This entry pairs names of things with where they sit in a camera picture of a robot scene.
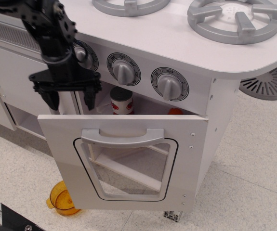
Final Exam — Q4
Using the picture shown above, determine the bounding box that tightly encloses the grey burner grate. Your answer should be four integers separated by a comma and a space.
92, 0, 170, 17
187, 0, 277, 45

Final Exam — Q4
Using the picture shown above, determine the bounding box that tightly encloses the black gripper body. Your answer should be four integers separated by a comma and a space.
29, 55, 102, 93

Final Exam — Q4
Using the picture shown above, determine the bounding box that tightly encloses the white side cabinet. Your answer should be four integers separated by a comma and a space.
0, 14, 50, 135

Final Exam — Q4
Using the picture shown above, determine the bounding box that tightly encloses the grey oven door handle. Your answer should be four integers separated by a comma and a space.
81, 129, 165, 148

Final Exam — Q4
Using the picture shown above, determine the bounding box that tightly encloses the grey stove knob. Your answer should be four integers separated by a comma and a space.
106, 52, 141, 86
73, 40, 99, 71
151, 67, 189, 101

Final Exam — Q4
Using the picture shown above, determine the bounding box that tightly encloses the orange toy food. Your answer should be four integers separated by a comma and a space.
168, 108, 184, 115

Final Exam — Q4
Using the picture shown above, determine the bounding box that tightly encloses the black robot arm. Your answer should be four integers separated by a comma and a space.
0, 0, 102, 111

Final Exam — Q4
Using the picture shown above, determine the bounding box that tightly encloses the grey slotted round plate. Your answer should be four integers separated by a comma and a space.
239, 68, 277, 101

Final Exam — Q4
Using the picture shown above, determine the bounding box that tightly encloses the white oven door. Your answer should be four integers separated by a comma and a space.
38, 115, 208, 211

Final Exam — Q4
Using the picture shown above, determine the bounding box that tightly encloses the grey middle stove knob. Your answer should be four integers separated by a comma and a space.
106, 52, 141, 86

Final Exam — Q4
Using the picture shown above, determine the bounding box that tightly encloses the white toy kitchen stove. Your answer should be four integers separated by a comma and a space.
58, 0, 277, 210

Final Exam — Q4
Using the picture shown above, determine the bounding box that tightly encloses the grey left burner grate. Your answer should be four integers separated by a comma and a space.
92, 0, 170, 17

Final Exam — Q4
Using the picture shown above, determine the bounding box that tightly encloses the grey right stove knob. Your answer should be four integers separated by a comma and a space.
151, 67, 189, 101

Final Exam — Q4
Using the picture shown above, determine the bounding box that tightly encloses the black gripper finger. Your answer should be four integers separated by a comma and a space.
41, 91, 59, 111
83, 88, 95, 110

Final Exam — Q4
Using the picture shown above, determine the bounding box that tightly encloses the black base with screw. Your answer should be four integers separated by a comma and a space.
0, 205, 44, 231

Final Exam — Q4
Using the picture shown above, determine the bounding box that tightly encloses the aluminium extrusion foot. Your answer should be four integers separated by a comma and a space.
163, 211, 183, 222

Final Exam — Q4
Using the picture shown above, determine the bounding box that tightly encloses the grey right burner grate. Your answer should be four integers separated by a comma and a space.
187, 0, 277, 45

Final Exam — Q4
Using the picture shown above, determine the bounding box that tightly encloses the orange transparent toy pot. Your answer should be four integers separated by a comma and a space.
46, 181, 80, 216

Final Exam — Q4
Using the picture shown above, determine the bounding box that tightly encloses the grey left stove knob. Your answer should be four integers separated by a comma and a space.
73, 40, 99, 71

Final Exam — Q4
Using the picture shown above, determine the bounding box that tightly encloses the red white toy can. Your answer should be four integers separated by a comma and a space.
110, 87, 134, 115

